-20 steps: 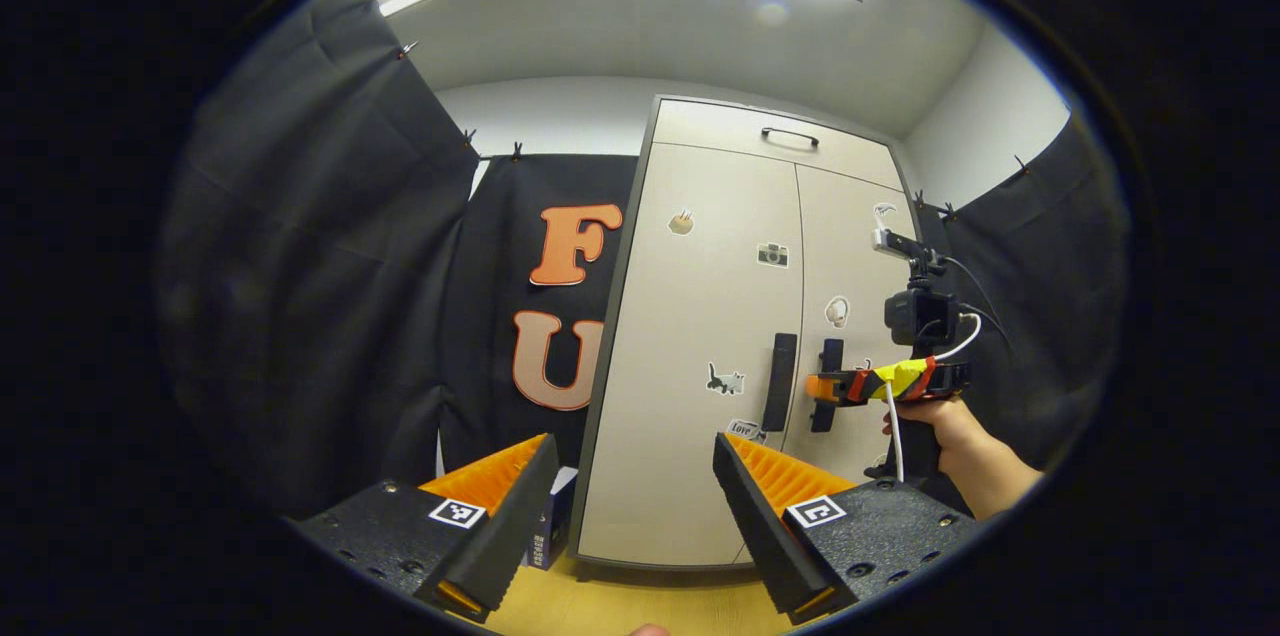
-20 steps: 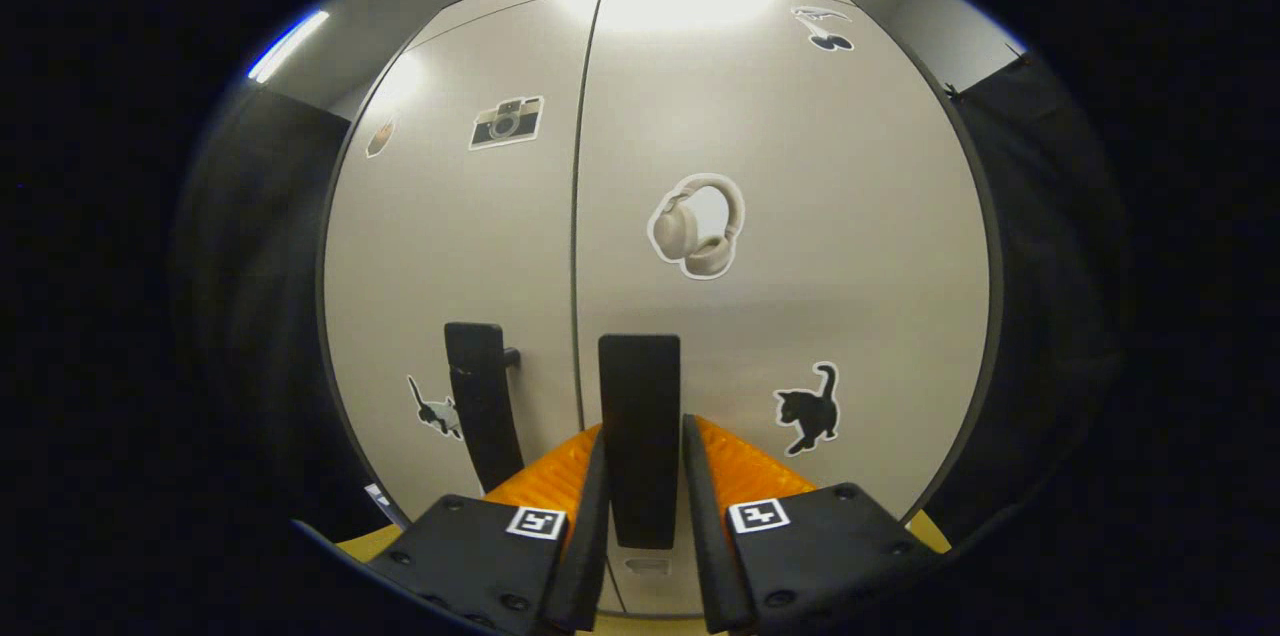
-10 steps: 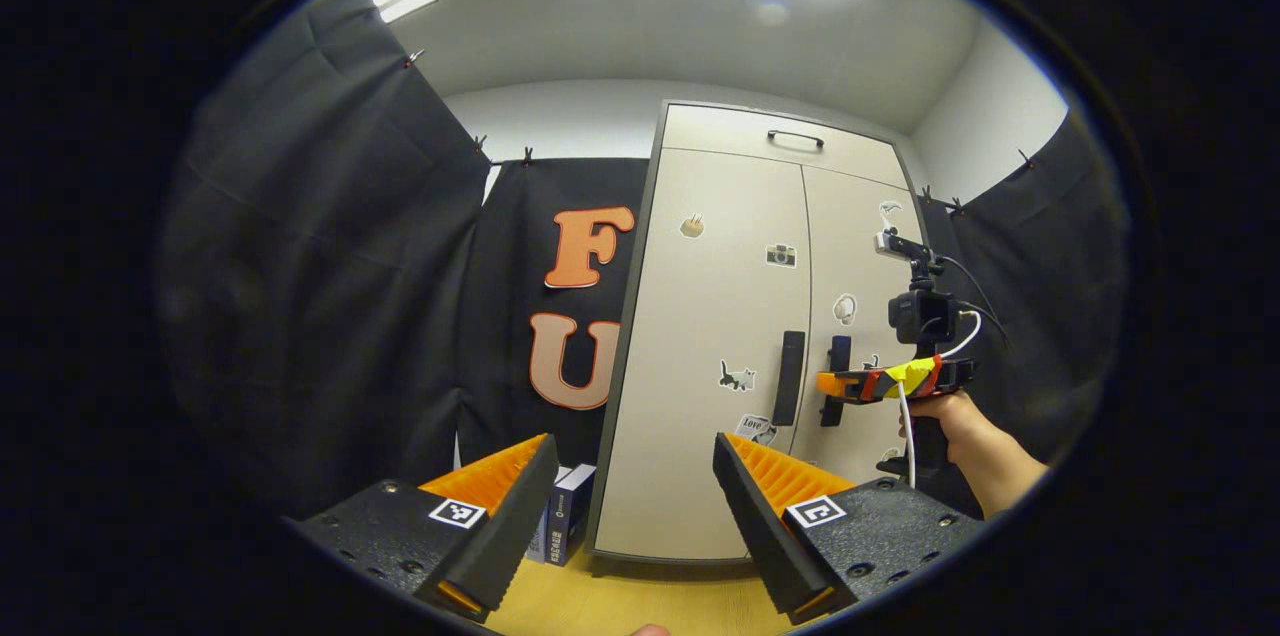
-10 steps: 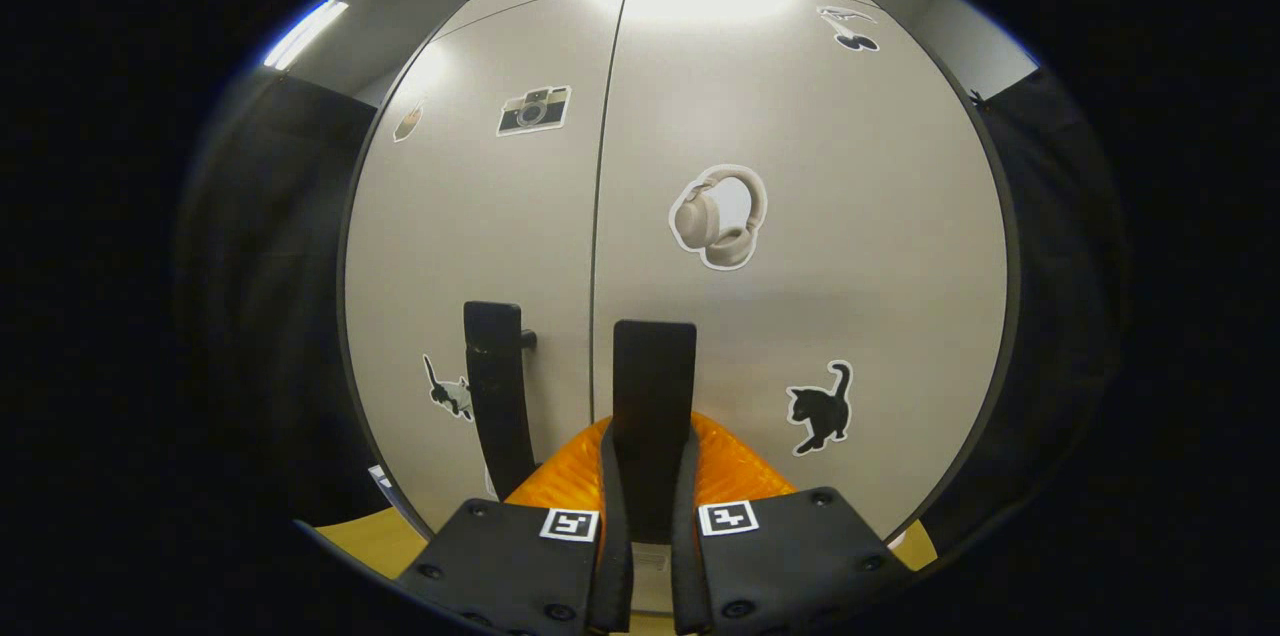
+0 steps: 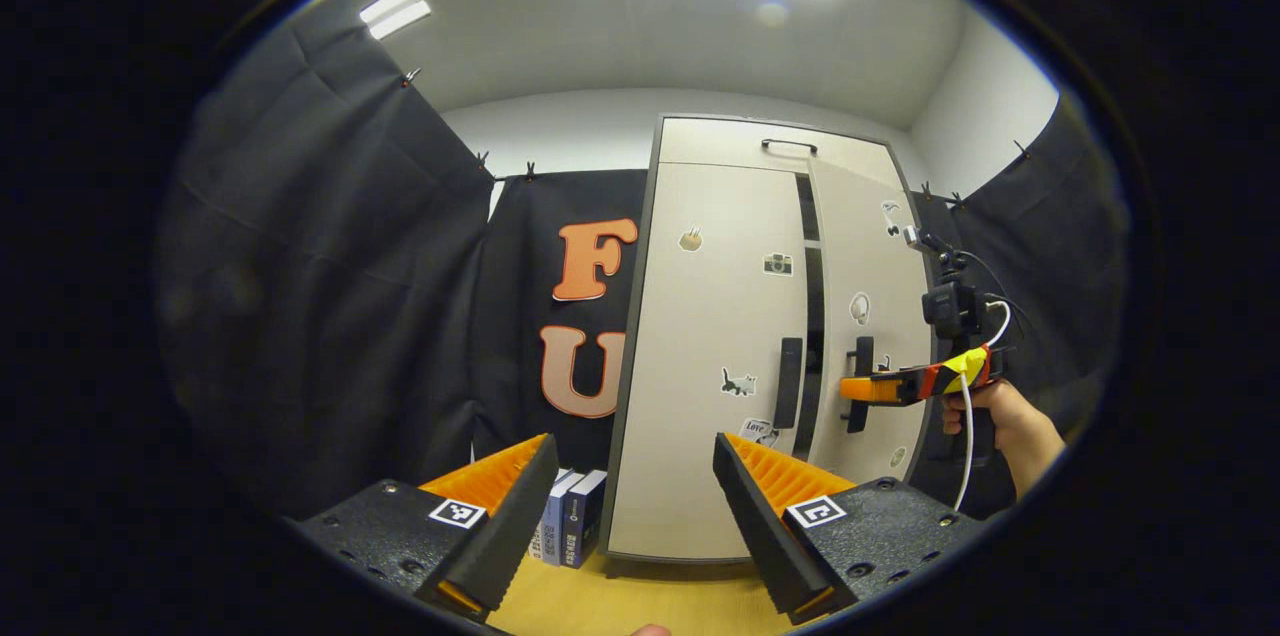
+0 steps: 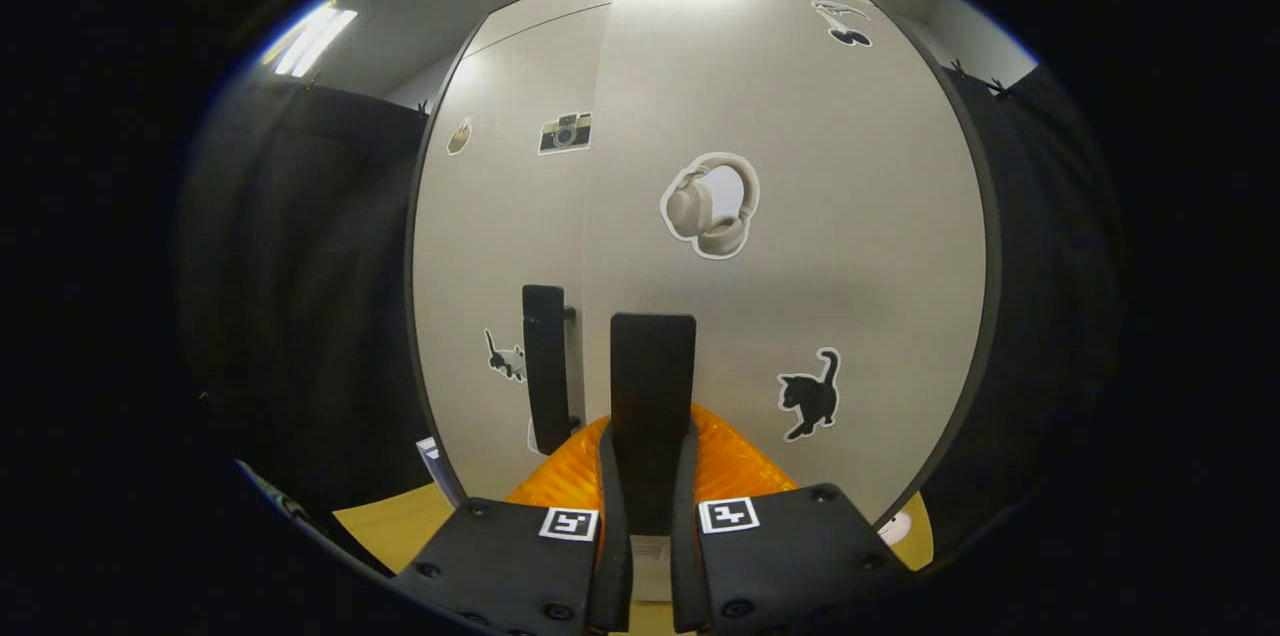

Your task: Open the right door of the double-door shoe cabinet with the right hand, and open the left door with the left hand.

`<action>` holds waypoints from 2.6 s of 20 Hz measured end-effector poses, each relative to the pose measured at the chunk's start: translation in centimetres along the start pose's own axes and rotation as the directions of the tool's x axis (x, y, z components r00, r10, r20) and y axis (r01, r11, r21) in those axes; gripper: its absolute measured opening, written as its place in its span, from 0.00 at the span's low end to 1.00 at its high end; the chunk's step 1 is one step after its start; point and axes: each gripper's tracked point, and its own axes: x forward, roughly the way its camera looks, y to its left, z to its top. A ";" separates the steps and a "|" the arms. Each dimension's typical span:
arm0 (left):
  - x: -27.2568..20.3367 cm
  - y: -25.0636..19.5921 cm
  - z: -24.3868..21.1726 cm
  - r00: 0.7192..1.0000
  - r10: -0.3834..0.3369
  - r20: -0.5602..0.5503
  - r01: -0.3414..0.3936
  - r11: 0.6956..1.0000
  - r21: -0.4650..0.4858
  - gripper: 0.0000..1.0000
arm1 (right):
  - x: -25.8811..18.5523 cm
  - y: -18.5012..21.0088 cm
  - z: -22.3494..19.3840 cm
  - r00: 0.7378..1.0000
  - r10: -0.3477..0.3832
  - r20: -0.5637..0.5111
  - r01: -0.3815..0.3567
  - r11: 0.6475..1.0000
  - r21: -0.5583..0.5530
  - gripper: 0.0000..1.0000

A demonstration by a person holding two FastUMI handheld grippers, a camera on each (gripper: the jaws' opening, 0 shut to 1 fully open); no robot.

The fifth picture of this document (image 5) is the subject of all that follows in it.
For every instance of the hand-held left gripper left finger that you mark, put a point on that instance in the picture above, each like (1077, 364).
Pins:
(515, 516)

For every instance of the beige double-door shoe cabinet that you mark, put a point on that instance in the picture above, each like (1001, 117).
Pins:
(720, 141)

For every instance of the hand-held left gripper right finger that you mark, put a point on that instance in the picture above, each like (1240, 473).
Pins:
(755, 526)

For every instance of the small ceiling light panel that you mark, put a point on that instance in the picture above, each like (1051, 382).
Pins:
(395, 11)

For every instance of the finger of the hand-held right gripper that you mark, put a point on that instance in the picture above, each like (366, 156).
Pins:
(875, 389)

